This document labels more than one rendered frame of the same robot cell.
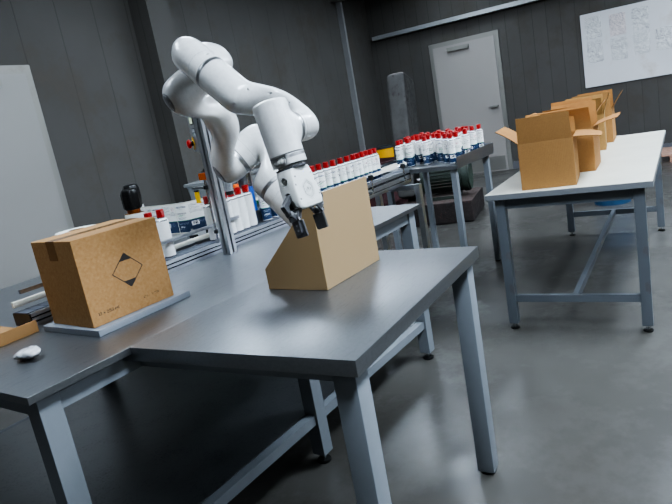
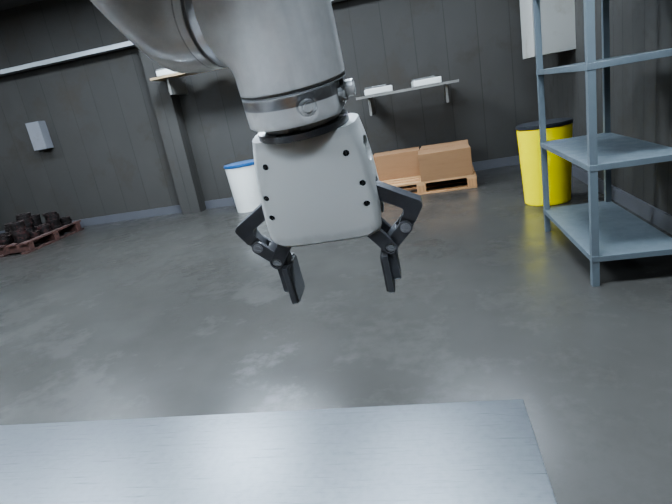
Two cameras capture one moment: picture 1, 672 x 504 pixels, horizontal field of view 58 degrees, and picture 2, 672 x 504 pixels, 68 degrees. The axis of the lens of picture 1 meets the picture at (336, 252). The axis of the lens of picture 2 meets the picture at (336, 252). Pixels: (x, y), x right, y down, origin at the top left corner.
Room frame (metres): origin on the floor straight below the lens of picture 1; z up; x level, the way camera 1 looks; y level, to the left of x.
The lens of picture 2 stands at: (1.57, 0.47, 1.24)
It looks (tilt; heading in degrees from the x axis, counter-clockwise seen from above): 17 degrees down; 251
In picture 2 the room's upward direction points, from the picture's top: 10 degrees counter-clockwise
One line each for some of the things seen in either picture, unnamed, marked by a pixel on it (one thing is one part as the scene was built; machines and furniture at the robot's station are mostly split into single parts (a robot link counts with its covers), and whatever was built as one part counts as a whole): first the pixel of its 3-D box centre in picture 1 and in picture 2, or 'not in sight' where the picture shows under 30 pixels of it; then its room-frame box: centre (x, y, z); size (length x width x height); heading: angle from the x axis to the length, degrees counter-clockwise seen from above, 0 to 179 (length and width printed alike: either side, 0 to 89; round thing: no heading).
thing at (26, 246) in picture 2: not in sight; (28, 229); (3.29, -7.93, 0.23); 1.28 x 0.89 x 0.46; 58
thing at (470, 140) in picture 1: (442, 144); not in sight; (4.59, -0.94, 0.98); 0.57 x 0.46 x 0.21; 54
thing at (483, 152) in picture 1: (444, 214); not in sight; (4.49, -0.86, 0.46); 0.72 x 0.62 x 0.93; 144
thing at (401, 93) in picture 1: (431, 144); not in sight; (6.79, -1.27, 0.84); 0.97 x 0.96 x 1.68; 60
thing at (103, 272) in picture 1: (104, 269); not in sight; (1.91, 0.75, 0.99); 0.30 x 0.24 x 0.27; 141
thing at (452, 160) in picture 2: not in sight; (421, 169); (-1.71, -5.08, 0.24); 1.32 x 0.91 x 0.48; 148
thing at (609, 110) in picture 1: (592, 117); not in sight; (4.69, -2.14, 0.97); 0.45 x 0.40 x 0.37; 60
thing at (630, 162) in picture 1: (596, 215); not in sight; (3.90, -1.75, 0.39); 2.20 x 0.80 x 0.78; 148
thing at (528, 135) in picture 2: not in sight; (545, 162); (-1.91, -3.18, 0.37); 0.49 x 0.47 x 0.74; 148
